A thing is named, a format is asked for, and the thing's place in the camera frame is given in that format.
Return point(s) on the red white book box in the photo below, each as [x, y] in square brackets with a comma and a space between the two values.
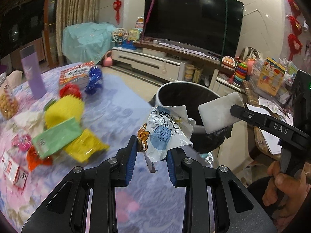
[77, 75]

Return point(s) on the purple tumbler bottle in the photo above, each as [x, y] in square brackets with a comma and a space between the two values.
[30, 64]

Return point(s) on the rainbow stacking ring toy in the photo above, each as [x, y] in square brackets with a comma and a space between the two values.
[240, 74]

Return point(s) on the white TV cabinet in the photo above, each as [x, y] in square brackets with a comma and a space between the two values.
[169, 69]

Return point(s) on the white trash bin black liner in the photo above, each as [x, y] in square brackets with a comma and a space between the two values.
[192, 95]

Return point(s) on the colourful children's book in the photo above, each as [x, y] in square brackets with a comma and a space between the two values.
[271, 77]

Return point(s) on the white foam piece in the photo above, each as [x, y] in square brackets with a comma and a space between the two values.
[216, 114]

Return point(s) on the red snack bag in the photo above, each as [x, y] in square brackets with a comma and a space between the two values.
[70, 89]

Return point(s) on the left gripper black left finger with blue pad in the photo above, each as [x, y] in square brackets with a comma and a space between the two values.
[84, 200]

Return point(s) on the blue plastic toy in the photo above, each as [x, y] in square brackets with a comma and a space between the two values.
[95, 82]

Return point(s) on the red white small carton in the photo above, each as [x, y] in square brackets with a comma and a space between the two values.
[16, 174]

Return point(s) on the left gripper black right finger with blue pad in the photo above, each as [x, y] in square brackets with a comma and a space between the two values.
[216, 200]

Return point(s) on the crumpled white tissue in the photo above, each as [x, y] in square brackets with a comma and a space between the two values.
[29, 122]

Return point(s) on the white blue snack wrapper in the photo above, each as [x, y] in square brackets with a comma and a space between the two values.
[165, 128]

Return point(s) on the green packet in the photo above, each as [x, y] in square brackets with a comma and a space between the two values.
[53, 139]

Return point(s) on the ferris wheel toy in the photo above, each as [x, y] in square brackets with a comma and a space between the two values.
[119, 35]

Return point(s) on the floral tablecloth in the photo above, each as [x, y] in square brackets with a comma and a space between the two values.
[149, 204]

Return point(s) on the person's right hand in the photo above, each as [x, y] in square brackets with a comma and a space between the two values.
[296, 190]

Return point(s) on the yellow foam fruit net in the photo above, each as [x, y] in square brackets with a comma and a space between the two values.
[65, 108]

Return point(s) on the yellow snack wrapper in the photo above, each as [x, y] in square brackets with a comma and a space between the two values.
[83, 147]

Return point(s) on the orange wrapper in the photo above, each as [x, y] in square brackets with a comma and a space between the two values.
[33, 159]

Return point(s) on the teal cloth covered furniture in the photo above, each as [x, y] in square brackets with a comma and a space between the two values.
[87, 42]

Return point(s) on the pink kettlebell toy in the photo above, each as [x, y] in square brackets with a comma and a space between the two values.
[107, 59]

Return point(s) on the black flat screen television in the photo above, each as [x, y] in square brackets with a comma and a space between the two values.
[213, 25]

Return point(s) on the clear jar of snacks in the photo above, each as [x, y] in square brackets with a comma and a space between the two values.
[9, 103]

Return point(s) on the beige curtain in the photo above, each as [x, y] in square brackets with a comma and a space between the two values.
[71, 12]

